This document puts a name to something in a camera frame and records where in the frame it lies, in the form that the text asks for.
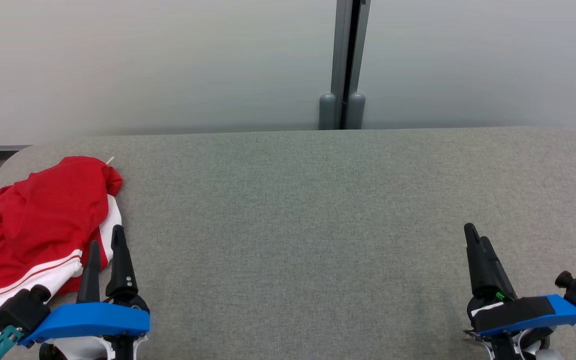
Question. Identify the red shirt with white sleeves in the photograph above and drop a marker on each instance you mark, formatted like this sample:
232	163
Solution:
3	260

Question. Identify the blue banded left gripper body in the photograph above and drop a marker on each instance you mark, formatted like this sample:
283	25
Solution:
93	320

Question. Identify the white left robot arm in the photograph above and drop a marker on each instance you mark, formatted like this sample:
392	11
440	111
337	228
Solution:
73	350

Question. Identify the grey rounded post foot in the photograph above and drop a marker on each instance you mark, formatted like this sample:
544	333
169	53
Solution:
327	112
356	112

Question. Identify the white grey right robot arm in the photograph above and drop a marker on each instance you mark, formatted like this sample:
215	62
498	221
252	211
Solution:
543	354

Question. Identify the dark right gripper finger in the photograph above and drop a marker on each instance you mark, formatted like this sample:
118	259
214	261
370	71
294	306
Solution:
475	265
499	280

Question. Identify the blue banded right gripper body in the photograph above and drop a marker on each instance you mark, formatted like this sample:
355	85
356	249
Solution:
518	312

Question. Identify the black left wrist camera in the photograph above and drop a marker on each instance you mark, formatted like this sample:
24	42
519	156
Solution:
18	310

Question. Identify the grey vertical partition post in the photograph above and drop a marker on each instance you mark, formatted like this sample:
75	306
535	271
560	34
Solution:
343	50

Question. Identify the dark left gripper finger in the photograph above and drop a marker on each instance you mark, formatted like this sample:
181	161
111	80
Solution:
91	275
121	270

